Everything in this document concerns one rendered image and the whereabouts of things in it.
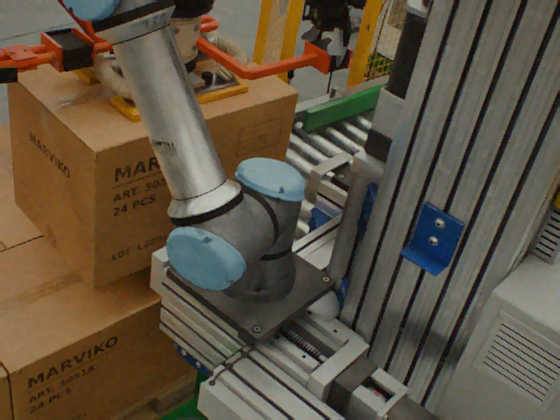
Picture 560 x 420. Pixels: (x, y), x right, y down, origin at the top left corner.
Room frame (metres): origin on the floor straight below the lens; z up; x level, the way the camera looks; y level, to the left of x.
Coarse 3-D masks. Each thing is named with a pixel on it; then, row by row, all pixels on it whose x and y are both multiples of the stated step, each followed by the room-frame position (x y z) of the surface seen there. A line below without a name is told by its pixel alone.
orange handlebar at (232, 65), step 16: (208, 16) 1.68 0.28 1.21; (16, 48) 1.30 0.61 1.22; (32, 48) 1.33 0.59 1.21; (96, 48) 1.39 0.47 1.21; (112, 48) 1.42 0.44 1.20; (208, 48) 1.50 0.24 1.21; (0, 64) 1.23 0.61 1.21; (16, 64) 1.25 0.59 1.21; (32, 64) 1.28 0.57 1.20; (224, 64) 1.46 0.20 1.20; (240, 64) 1.45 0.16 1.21; (272, 64) 1.48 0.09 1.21; (288, 64) 1.51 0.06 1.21; (304, 64) 1.55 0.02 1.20
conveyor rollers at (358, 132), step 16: (368, 112) 2.66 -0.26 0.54; (320, 128) 2.46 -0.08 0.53; (336, 128) 2.52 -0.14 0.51; (352, 128) 2.49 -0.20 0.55; (368, 128) 2.54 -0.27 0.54; (304, 144) 2.29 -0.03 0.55; (320, 144) 2.34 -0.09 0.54; (336, 144) 2.40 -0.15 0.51; (352, 144) 2.37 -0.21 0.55; (288, 160) 2.19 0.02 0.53; (304, 160) 2.18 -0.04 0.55; (320, 160) 2.22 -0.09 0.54; (304, 192) 2.01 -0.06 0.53; (304, 208) 1.90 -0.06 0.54; (304, 224) 1.80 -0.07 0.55
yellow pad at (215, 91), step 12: (204, 72) 1.56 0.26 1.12; (216, 72) 1.63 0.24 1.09; (204, 84) 1.54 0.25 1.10; (216, 84) 1.56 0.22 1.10; (228, 84) 1.57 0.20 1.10; (240, 84) 1.59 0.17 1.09; (204, 96) 1.50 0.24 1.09; (216, 96) 1.52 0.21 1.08; (228, 96) 1.55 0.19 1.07; (120, 108) 1.38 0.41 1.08; (132, 108) 1.37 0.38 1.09; (132, 120) 1.35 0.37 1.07
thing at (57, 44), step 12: (48, 36) 1.36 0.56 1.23; (60, 36) 1.39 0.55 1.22; (72, 36) 1.40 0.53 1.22; (84, 36) 1.39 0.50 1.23; (48, 48) 1.34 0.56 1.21; (60, 48) 1.32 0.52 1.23; (72, 48) 1.33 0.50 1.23; (84, 48) 1.35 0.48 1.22; (60, 60) 1.32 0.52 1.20; (72, 60) 1.34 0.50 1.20; (84, 60) 1.35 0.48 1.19; (60, 72) 1.32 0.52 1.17
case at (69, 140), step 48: (48, 96) 1.38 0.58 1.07; (96, 96) 1.42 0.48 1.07; (240, 96) 1.57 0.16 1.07; (288, 96) 1.63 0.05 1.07; (48, 144) 1.33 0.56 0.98; (96, 144) 1.23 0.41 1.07; (144, 144) 1.30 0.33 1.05; (240, 144) 1.52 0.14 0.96; (288, 144) 1.66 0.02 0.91; (48, 192) 1.33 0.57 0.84; (96, 192) 1.21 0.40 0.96; (144, 192) 1.30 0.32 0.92; (96, 240) 1.21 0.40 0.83; (144, 240) 1.31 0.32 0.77
